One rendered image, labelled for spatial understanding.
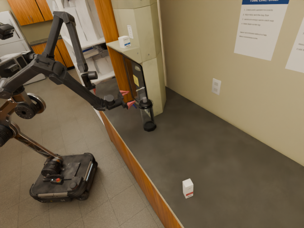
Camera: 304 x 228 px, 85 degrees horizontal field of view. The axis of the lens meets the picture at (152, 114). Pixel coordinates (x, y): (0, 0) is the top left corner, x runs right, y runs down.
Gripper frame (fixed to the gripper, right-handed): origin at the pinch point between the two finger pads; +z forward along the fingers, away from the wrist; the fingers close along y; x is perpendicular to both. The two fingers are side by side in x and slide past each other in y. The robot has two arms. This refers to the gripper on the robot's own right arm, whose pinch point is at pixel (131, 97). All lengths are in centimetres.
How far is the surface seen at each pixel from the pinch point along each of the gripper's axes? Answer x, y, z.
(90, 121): 184, 84, -26
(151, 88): -8.7, -4.9, 13.4
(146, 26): -44.0, 15.8, 16.1
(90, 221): 100, -60, -73
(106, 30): -23, 47, 3
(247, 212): -30, -92, 6
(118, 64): 0.1, 33.0, 6.0
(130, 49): -35.1, 11.1, 3.4
